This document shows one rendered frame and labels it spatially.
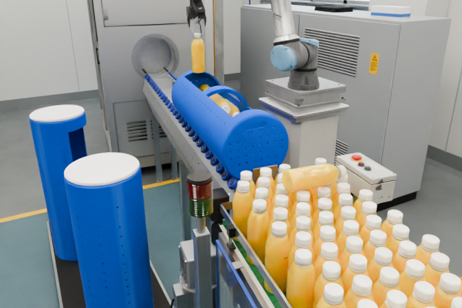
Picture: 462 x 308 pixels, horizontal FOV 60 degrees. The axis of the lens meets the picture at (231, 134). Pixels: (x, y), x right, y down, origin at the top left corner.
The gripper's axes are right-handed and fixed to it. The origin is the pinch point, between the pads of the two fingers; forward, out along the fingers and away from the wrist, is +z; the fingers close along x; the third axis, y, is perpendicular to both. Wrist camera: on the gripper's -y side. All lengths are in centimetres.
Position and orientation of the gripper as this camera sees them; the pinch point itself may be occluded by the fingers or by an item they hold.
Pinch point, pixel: (197, 34)
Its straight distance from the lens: 216.6
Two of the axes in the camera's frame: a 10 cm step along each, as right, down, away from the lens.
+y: -3.5, -3.3, 8.7
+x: -9.4, 1.4, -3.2
